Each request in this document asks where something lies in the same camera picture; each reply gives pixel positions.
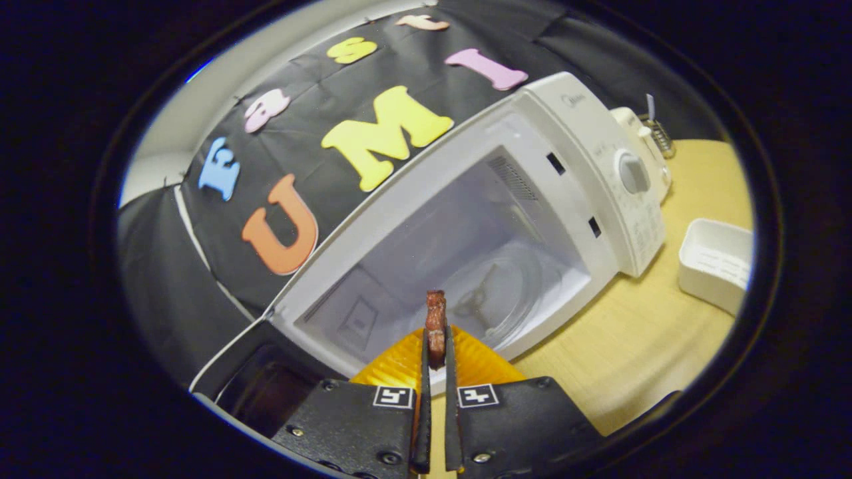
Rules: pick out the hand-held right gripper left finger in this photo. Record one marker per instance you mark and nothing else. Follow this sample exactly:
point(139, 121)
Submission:
point(423, 426)

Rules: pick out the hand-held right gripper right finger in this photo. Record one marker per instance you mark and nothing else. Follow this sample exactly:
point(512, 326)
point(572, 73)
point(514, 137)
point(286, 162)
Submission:
point(452, 426)

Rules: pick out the brown meat piece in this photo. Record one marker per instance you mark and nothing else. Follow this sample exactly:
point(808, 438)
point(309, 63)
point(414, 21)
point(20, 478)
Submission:
point(436, 326)

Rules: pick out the white microwave oven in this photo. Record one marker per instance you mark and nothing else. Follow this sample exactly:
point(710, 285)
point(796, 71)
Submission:
point(579, 193)

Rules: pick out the glass microwave turntable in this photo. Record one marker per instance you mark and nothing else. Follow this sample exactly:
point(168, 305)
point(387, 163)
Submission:
point(512, 293)

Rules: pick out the white plastic tray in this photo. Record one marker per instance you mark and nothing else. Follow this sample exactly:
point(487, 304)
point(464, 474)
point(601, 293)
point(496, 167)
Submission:
point(715, 259)

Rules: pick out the white toaster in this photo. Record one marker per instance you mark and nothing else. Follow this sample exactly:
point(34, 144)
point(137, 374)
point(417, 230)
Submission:
point(642, 133)

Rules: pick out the clear glass jar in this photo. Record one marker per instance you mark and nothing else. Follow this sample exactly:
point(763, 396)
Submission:
point(662, 136)

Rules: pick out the white spoon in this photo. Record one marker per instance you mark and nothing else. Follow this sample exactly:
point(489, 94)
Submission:
point(651, 106)

